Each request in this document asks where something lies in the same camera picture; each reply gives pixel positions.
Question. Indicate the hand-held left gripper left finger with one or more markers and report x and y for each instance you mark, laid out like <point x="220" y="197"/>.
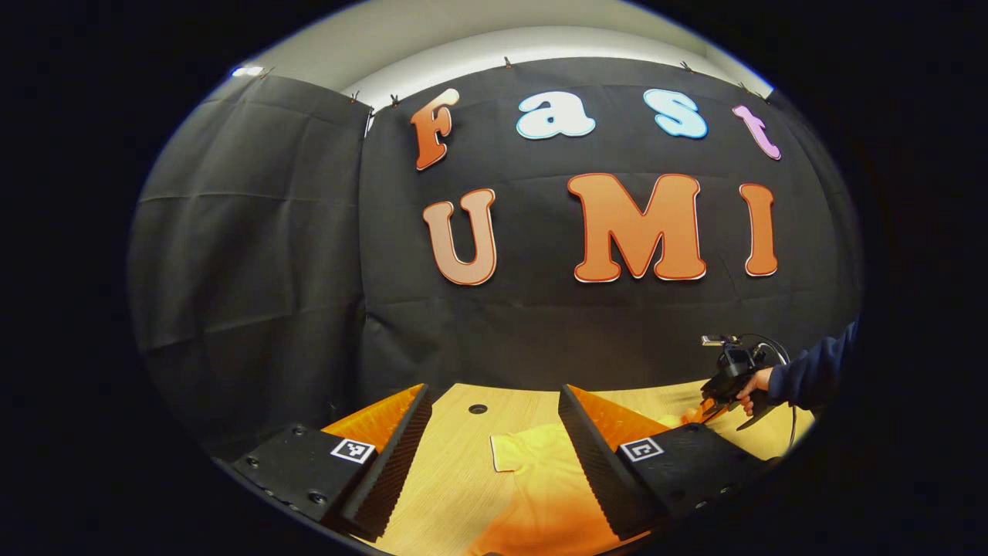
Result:
<point x="394" y="471"/>

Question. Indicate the ceiling light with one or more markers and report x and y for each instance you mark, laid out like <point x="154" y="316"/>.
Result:
<point x="247" y="71"/>

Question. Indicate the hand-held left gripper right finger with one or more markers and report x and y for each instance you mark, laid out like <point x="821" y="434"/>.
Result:
<point x="594" y="463"/>

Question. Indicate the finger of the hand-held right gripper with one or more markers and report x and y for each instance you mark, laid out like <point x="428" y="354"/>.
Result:
<point x="706" y="413"/>

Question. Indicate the orange T-shirt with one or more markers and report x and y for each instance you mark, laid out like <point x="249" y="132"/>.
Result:
<point x="540" y="479"/>

